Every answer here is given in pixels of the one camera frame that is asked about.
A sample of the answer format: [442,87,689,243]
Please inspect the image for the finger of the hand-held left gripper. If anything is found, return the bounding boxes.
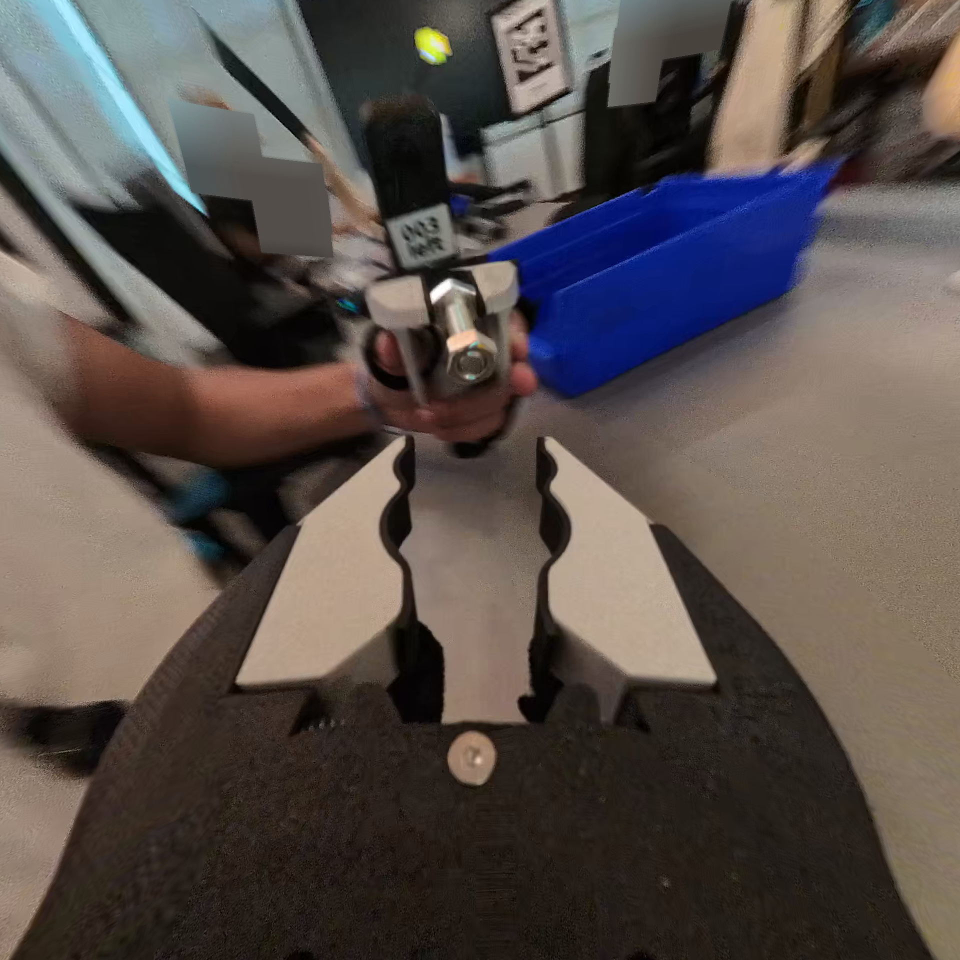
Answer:
[472,259,522,391]
[364,276,436,408]

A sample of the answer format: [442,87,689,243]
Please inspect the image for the person's white shirt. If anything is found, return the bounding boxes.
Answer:
[0,247,297,960]

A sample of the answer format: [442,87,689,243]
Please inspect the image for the blue plastic bin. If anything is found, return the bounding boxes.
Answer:
[487,159,845,399]

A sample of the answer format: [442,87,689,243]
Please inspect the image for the person's left hand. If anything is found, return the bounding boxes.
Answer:
[367,306,541,445]

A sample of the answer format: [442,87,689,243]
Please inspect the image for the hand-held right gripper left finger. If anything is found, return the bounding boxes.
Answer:
[234,435,444,725]

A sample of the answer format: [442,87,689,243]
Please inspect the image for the black lanyard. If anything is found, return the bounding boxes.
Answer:
[0,699,132,777]

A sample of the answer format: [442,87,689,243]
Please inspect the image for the grey desk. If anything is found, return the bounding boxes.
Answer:
[277,183,960,960]

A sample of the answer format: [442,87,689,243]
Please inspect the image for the person's left forearm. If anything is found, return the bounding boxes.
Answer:
[60,311,380,466]

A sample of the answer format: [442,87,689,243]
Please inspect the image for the white cabinet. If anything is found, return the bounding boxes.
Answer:
[480,112,586,200]

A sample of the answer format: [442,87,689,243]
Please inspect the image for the steel hex nut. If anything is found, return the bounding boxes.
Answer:
[444,333,501,400]

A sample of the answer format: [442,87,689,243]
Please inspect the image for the black-framed marker sign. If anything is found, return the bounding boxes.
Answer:
[489,0,577,115]

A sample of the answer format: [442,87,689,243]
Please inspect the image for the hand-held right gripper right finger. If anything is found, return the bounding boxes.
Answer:
[517,435,719,725]

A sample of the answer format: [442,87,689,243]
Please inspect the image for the steel hex bolt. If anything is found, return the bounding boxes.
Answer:
[429,277,489,384]

